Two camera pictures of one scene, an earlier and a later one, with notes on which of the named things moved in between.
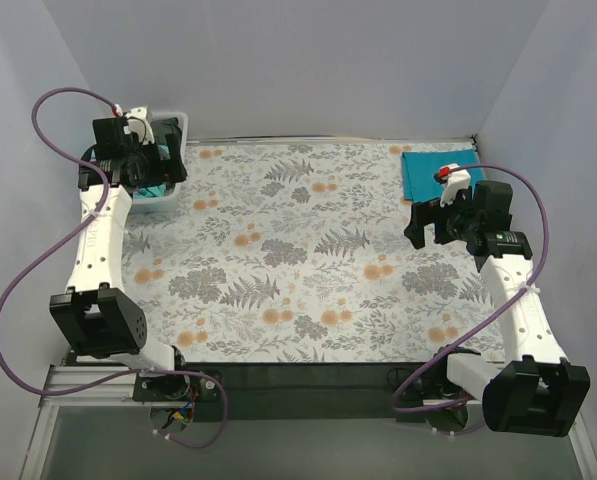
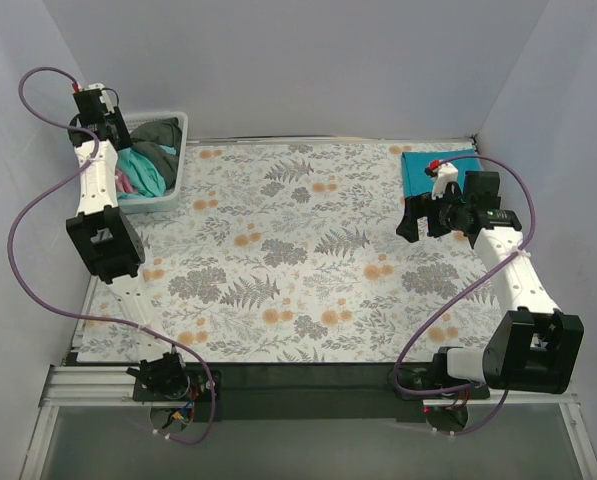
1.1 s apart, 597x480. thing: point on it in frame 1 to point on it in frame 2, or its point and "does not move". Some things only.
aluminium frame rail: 120,392 does not move
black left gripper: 167,151 to 116,132
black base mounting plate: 391,392 does not move
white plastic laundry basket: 140,204 does not move
